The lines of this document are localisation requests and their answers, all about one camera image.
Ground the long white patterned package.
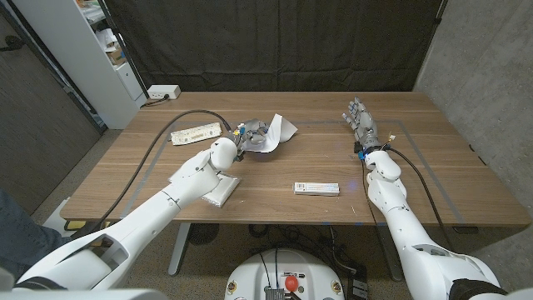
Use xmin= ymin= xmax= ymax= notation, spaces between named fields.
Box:
xmin=170 ymin=122 xmax=223 ymax=147

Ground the white paper sheet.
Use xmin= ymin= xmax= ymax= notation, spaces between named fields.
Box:
xmin=243 ymin=112 xmax=299 ymax=154

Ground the grey table leg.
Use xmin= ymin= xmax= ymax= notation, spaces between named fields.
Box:
xmin=376 ymin=226 xmax=404 ymax=283
xmin=167 ymin=222 xmax=192 ymax=277

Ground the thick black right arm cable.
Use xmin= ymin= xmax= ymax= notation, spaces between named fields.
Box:
xmin=385 ymin=146 xmax=456 ymax=251

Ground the white shelf cabinet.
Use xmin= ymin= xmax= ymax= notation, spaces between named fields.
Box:
xmin=12 ymin=0 xmax=147 ymax=130

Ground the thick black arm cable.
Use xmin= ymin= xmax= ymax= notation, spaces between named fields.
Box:
xmin=89 ymin=109 xmax=232 ymax=235
xmin=385 ymin=146 xmax=456 ymax=251

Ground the black door handle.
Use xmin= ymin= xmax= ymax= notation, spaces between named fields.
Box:
xmin=0 ymin=35 xmax=27 ymax=53

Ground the white power strip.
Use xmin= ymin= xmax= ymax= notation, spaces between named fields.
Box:
xmin=147 ymin=84 xmax=182 ymax=100

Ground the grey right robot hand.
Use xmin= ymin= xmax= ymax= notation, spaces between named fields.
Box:
xmin=341 ymin=96 xmax=387 ymax=158

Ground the black backdrop pole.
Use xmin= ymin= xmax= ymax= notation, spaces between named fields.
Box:
xmin=96 ymin=0 xmax=151 ymax=100

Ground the black backdrop curtain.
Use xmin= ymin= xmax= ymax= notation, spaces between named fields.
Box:
xmin=103 ymin=0 xmax=449 ymax=93

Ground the dark shoe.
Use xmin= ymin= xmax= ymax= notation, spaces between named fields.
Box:
xmin=68 ymin=221 xmax=103 ymax=247

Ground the black floor power strip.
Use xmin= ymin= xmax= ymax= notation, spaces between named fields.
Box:
xmin=347 ymin=266 xmax=370 ymax=300

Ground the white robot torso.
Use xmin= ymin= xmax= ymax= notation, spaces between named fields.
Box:
xmin=224 ymin=248 xmax=346 ymax=300

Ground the person's leg in jeans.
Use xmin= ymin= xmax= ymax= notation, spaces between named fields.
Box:
xmin=0 ymin=189 xmax=72 ymax=284

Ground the small cardboard box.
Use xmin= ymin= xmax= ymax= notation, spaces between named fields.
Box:
xmin=106 ymin=47 xmax=127 ymax=66

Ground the clear plastic packet with card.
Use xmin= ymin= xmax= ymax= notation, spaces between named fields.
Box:
xmin=168 ymin=172 xmax=242 ymax=208

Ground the white toothpaste box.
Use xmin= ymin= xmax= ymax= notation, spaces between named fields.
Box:
xmin=292 ymin=182 xmax=341 ymax=198

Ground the round black floor fan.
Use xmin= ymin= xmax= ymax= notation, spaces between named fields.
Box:
xmin=187 ymin=223 xmax=221 ymax=247

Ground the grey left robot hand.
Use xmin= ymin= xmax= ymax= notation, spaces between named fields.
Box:
xmin=230 ymin=118 xmax=271 ymax=162

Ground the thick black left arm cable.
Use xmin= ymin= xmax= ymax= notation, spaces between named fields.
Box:
xmin=89 ymin=109 xmax=232 ymax=235

